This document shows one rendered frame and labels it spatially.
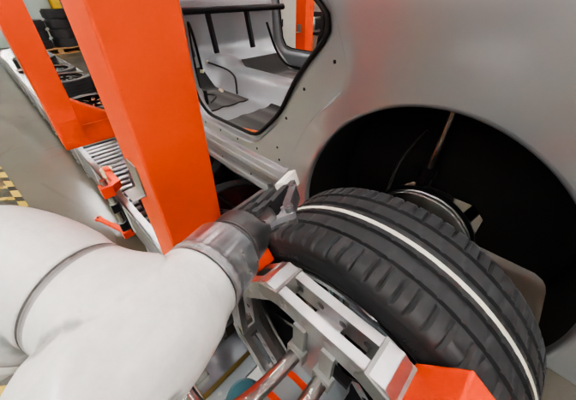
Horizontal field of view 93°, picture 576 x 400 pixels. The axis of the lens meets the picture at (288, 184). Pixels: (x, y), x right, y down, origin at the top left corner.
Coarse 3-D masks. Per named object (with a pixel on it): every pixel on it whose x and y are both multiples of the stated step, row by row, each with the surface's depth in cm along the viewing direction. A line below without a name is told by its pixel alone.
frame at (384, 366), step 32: (256, 288) 51; (288, 288) 47; (320, 288) 46; (256, 320) 77; (320, 320) 41; (352, 320) 41; (256, 352) 75; (352, 352) 38; (384, 352) 38; (384, 384) 35
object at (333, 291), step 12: (312, 276) 52; (324, 288) 93; (336, 288) 48; (264, 300) 76; (348, 300) 46; (276, 312) 80; (360, 312) 46; (276, 324) 81; (288, 324) 76; (372, 324) 45; (276, 336) 81; (288, 336) 82; (384, 336) 44; (360, 348) 54; (348, 372) 65; (360, 384) 61; (348, 396) 75; (360, 396) 63
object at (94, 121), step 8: (72, 104) 201; (80, 104) 204; (88, 104) 217; (80, 112) 206; (88, 112) 210; (96, 112) 214; (104, 112) 218; (80, 120) 208; (88, 120) 212; (96, 120) 216; (104, 120) 218; (88, 128) 213; (96, 128) 217; (104, 128) 221; (88, 136) 215; (96, 136) 219; (104, 136) 223; (112, 136) 228
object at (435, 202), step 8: (392, 192) 94; (400, 192) 89; (408, 192) 88; (416, 192) 87; (424, 192) 86; (408, 200) 89; (416, 200) 87; (424, 200) 85; (432, 200) 83; (440, 200) 83; (424, 208) 86; (432, 208) 84; (440, 208) 82; (448, 208) 82; (440, 216) 83; (448, 216) 81; (456, 216) 81; (456, 224) 81; (464, 224) 81; (464, 232) 80
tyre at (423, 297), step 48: (336, 192) 65; (288, 240) 52; (336, 240) 48; (384, 240) 47; (432, 240) 48; (384, 288) 40; (432, 288) 41; (480, 288) 44; (432, 336) 37; (480, 336) 39; (528, 336) 44; (528, 384) 41
